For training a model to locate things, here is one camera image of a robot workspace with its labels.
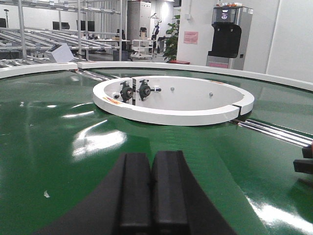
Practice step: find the white utility cart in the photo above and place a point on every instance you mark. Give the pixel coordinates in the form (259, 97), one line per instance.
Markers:
(143, 49)

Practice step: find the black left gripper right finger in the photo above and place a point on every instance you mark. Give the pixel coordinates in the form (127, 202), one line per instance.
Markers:
(180, 206)

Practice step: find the left gripper finger at edge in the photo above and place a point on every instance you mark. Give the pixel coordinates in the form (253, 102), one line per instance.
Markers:
(305, 165)

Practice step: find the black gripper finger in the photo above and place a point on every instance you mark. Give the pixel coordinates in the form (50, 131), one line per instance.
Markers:
(180, 206)
(120, 204)

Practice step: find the pink wall notice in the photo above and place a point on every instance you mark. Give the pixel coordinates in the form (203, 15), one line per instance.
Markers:
(191, 37)

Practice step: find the potted green plant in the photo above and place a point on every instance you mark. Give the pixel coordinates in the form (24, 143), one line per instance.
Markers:
(170, 52)

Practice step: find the water dispenser machine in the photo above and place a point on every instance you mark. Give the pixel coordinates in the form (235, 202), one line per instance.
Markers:
(231, 33)

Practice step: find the white box on rollers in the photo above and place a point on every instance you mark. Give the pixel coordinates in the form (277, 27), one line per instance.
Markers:
(60, 53)

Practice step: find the roller conveyor rack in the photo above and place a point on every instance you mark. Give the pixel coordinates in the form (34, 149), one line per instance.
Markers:
(28, 28)

